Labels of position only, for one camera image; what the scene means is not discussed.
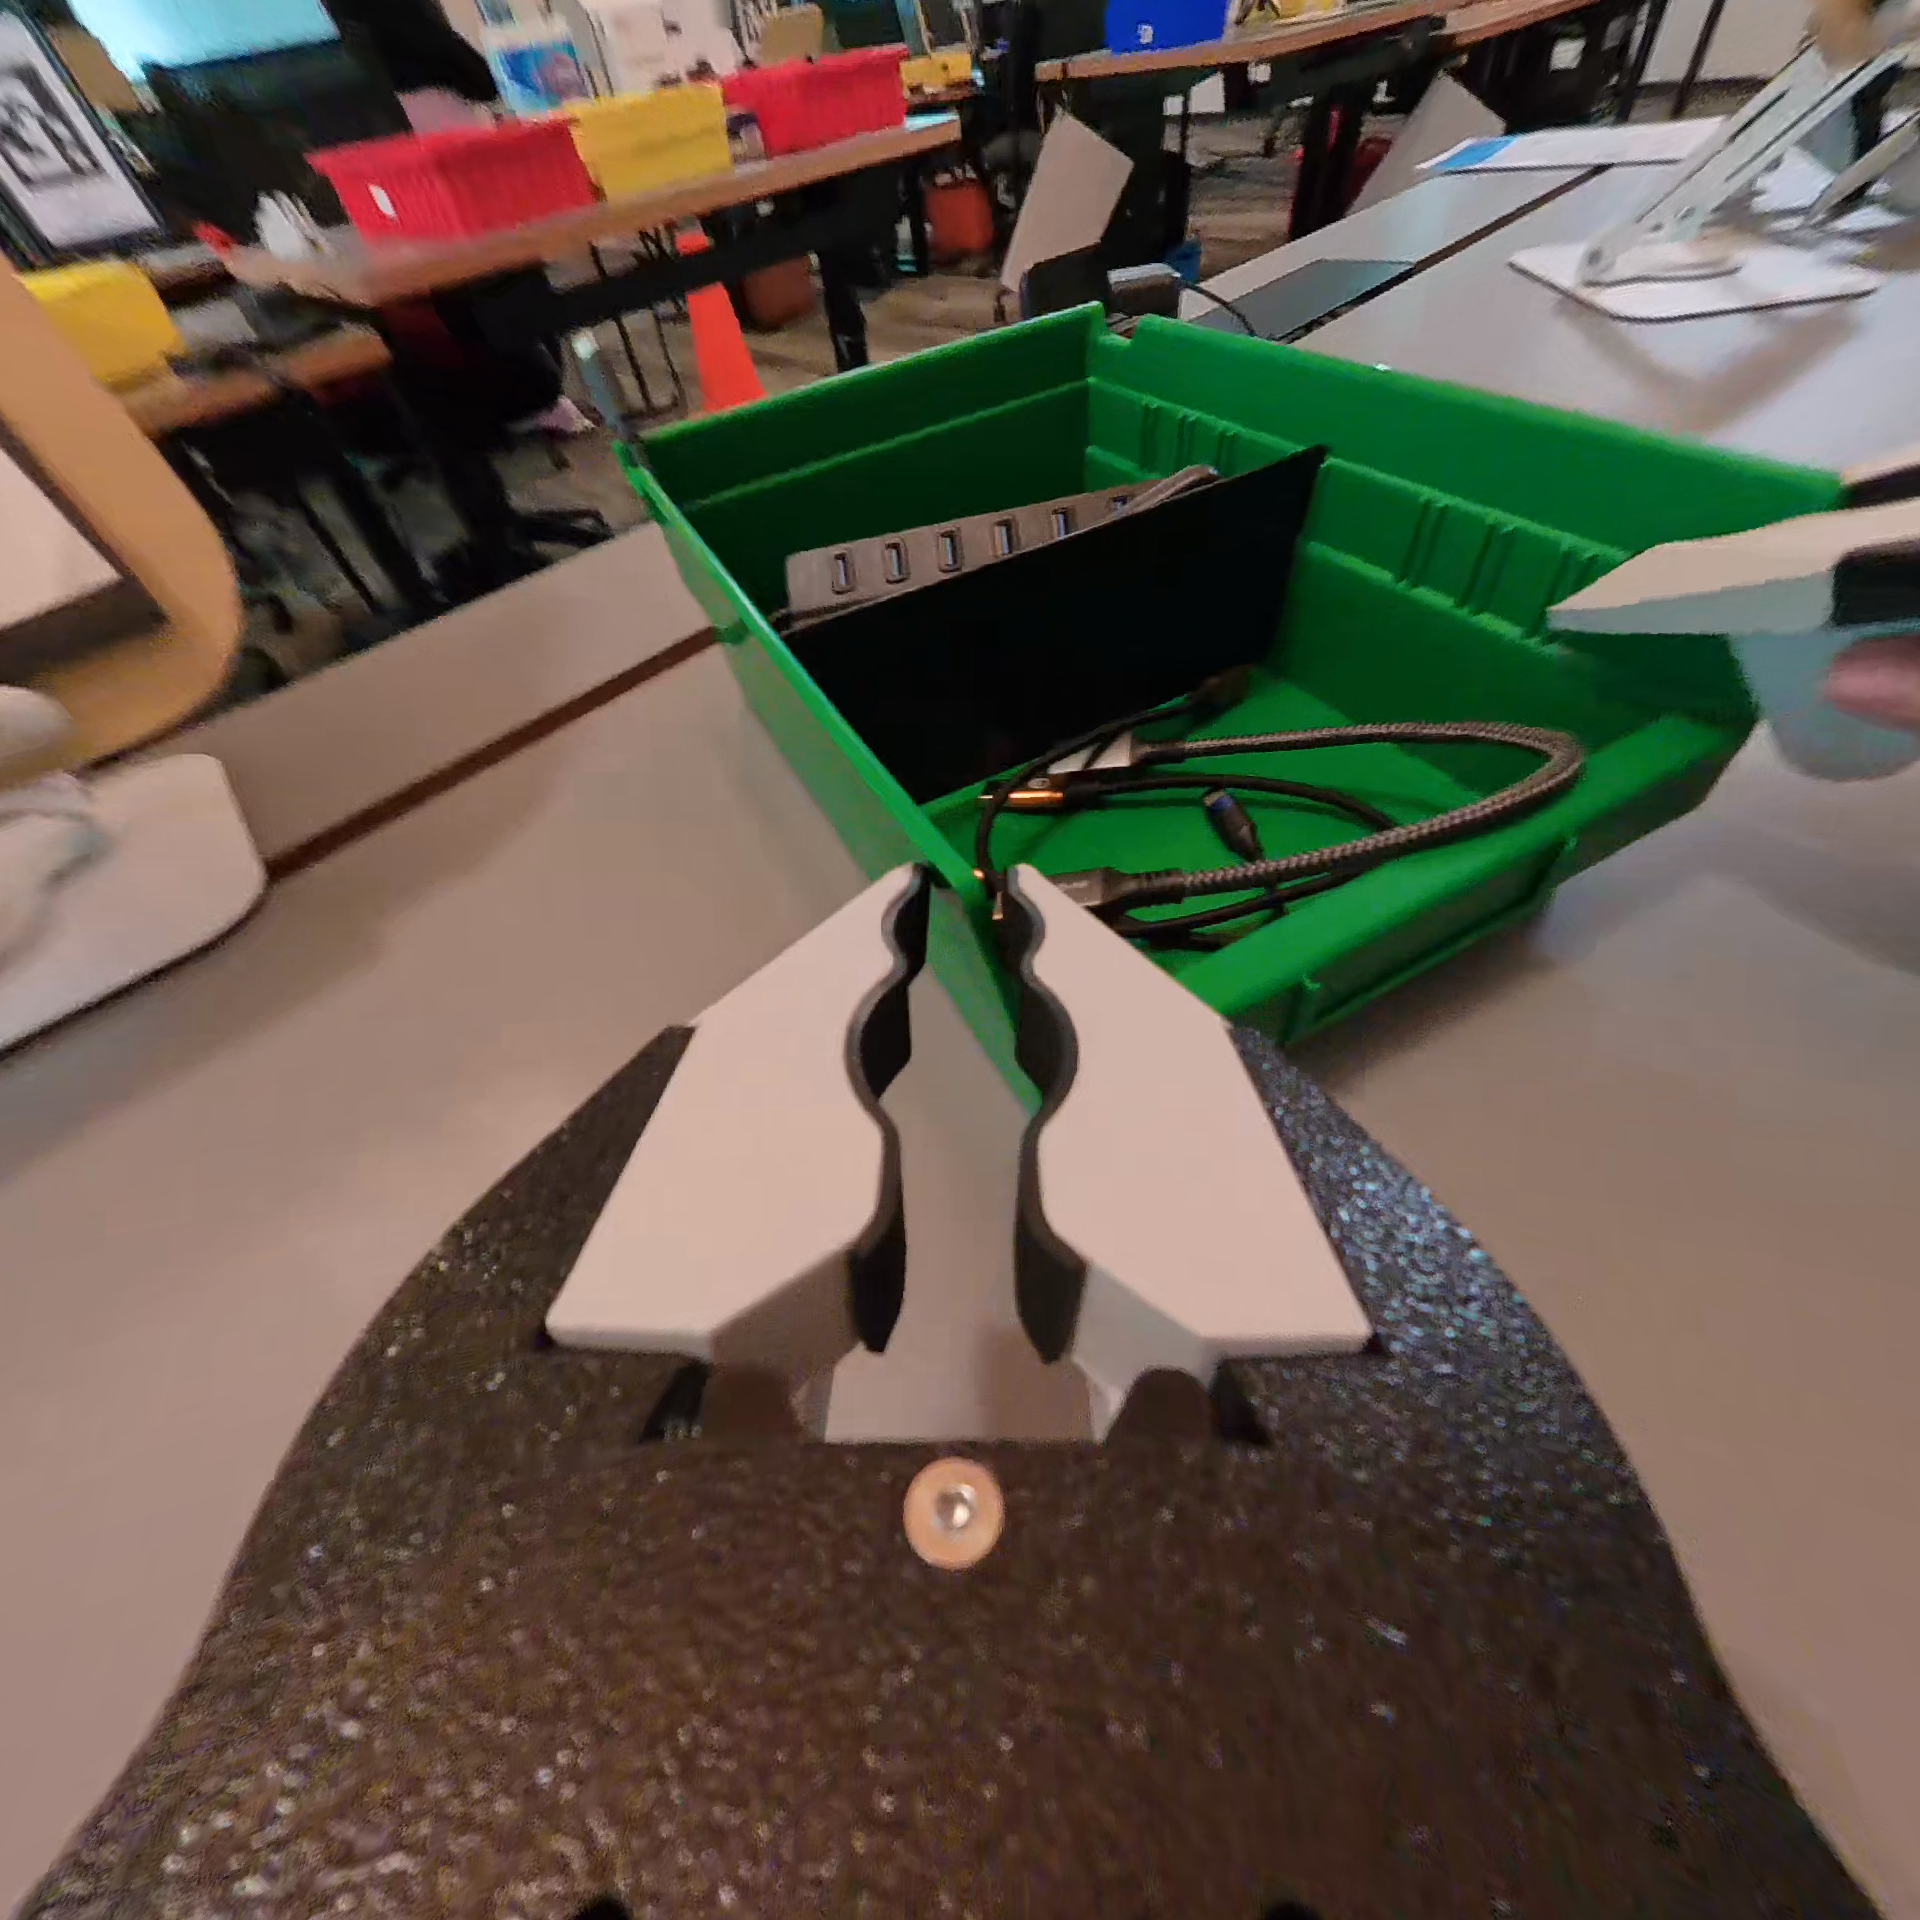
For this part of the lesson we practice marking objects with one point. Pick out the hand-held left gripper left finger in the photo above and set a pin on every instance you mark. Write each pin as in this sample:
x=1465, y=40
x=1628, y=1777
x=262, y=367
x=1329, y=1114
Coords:
x=720, y=1201

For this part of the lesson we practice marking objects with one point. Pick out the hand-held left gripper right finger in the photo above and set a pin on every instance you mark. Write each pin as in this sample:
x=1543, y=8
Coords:
x=1184, y=1201

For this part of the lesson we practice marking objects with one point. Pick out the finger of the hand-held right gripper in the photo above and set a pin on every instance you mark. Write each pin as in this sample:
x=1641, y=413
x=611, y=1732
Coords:
x=1710, y=584

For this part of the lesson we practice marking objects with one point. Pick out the green plastic bin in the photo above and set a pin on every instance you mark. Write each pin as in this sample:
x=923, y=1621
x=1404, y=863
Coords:
x=1500, y=494

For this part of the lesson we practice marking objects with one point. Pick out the silver multi-port usb hub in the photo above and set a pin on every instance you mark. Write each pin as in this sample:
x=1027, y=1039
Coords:
x=901, y=571

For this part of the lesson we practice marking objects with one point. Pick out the person's right hand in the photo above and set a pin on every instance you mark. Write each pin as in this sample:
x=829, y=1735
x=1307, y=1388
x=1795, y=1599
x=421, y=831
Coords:
x=1886, y=690

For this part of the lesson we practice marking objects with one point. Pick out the white metal laptop stand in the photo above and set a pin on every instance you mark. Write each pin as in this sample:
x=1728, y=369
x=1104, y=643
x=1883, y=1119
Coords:
x=1650, y=292

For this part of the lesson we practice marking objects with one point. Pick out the dark tablet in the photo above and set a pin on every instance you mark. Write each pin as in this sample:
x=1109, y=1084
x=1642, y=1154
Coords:
x=1321, y=297

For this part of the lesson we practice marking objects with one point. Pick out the white card sheet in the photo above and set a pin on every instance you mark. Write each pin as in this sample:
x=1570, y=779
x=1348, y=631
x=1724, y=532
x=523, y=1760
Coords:
x=1432, y=143
x=1069, y=195

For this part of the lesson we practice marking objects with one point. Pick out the black bin divider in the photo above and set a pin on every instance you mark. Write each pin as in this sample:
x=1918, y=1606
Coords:
x=1051, y=644

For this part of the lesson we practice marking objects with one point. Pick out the black battery charger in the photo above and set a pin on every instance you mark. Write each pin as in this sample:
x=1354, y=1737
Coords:
x=1148, y=292

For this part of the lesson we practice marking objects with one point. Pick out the long wooden desk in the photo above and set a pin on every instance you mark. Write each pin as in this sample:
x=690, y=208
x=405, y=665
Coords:
x=601, y=225
x=1274, y=45

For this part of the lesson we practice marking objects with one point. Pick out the small blue bin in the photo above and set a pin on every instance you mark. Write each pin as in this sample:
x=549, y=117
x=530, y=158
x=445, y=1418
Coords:
x=1171, y=23

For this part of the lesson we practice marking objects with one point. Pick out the instruction sheet on wooden stand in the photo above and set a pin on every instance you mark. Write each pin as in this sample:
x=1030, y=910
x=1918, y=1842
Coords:
x=150, y=600

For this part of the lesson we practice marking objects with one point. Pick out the orange traffic cone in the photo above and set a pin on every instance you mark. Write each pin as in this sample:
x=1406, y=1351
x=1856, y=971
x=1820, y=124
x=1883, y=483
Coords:
x=729, y=361

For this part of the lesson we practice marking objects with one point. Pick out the white instruction sheet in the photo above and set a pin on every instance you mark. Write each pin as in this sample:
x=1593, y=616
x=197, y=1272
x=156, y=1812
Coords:
x=60, y=554

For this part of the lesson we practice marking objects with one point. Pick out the red ribbed bin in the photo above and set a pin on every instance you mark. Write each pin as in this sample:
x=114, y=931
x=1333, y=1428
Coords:
x=450, y=181
x=818, y=99

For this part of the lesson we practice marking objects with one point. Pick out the yellow ribbed bin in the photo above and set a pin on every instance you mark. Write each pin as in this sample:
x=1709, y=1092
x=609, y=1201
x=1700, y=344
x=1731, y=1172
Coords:
x=652, y=143

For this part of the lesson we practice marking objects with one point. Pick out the large yellow bin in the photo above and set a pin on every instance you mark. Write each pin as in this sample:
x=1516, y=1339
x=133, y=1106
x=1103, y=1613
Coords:
x=99, y=323

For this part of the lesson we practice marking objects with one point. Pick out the blue white wipes pack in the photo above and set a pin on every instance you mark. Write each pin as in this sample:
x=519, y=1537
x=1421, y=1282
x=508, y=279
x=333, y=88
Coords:
x=540, y=73

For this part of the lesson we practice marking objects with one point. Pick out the fiducial marker sign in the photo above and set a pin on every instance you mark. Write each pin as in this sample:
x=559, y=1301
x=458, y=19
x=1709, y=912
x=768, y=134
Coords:
x=52, y=134

